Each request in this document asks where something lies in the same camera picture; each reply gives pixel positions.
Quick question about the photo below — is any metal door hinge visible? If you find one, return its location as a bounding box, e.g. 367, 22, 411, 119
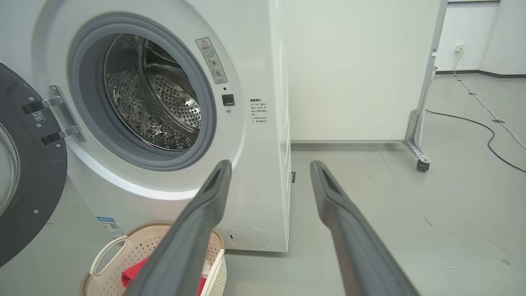
21, 84, 86, 146

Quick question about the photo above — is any metal partition leg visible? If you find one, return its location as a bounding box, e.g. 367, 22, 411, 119
404, 49, 436, 165

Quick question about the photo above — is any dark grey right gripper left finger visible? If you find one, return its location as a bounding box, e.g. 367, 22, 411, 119
123, 160, 233, 296

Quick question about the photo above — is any round white filter cover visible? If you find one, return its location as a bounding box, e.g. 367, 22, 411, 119
228, 224, 268, 249

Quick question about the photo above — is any black floor cable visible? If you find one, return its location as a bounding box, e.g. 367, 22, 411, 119
425, 109, 526, 173

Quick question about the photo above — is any white partition board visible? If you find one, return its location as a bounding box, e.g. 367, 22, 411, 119
284, 0, 448, 144

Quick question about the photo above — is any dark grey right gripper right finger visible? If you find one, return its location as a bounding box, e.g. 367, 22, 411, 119
309, 160, 420, 296

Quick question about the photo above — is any white washing machine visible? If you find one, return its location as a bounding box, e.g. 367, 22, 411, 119
0, 0, 292, 253

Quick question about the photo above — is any white warning sticker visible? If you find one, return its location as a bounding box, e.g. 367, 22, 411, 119
195, 37, 228, 85

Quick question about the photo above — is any cream perforated laundry basket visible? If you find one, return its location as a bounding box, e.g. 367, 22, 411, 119
80, 222, 227, 296

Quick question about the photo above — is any printed text notice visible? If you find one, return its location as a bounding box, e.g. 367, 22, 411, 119
249, 98, 268, 124

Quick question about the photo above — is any steel washing machine drum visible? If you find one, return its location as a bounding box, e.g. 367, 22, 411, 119
103, 33, 202, 151

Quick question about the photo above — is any plain red garment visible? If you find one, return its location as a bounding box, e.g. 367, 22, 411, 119
120, 256, 207, 296

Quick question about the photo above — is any white floor cable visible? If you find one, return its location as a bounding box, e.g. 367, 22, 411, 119
453, 49, 526, 149

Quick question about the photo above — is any black round washing machine door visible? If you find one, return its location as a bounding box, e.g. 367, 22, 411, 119
0, 62, 68, 268

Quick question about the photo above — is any grey rubber door gasket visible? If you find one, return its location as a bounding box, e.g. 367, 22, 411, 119
67, 12, 217, 171

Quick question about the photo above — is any blue energy label sticker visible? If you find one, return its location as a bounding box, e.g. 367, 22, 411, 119
97, 217, 125, 240

